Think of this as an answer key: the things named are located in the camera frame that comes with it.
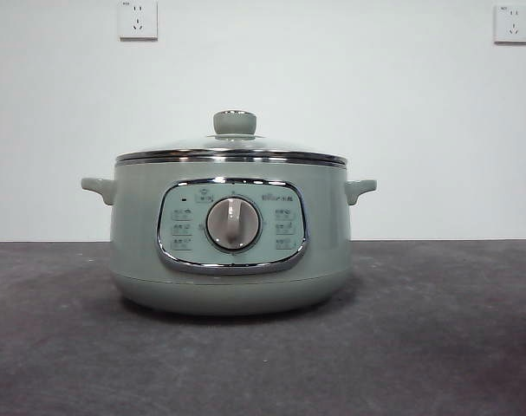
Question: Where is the glass lid with green knob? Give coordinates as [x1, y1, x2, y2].
[114, 109, 347, 166]

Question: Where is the pale green electric cooking pot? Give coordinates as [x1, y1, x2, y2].
[80, 156, 379, 316]

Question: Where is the white wall socket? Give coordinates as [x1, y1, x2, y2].
[118, 0, 159, 42]
[493, 3, 526, 45]

